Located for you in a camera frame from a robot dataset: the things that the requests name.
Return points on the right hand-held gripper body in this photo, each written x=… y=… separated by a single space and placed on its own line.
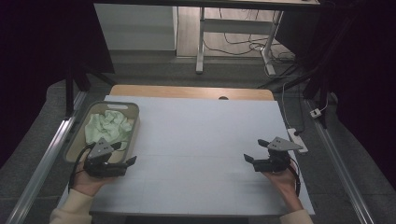
x=275 y=161

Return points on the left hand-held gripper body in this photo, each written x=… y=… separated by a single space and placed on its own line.
x=102 y=168

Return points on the person's left hand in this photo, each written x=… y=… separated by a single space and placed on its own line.
x=87 y=183

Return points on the person's right hand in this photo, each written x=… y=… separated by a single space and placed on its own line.
x=285 y=183

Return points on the light green cloth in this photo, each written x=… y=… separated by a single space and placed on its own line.
x=109 y=126

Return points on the white power strip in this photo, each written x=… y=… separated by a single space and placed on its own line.
x=295 y=138

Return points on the beige plastic basket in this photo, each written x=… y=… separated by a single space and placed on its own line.
x=132 y=109

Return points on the white table mat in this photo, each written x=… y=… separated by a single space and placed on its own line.
x=199 y=140

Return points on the small white adapter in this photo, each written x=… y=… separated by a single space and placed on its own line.
x=315 y=113

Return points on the white cabinet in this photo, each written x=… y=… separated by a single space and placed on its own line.
x=137 y=28

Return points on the dark curtain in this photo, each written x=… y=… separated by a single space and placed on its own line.
x=367 y=77
x=37 y=46

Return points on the metal floor rail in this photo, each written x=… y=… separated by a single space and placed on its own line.
x=339 y=165
x=46 y=158

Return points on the white desk frame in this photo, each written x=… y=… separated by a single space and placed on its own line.
x=236 y=26

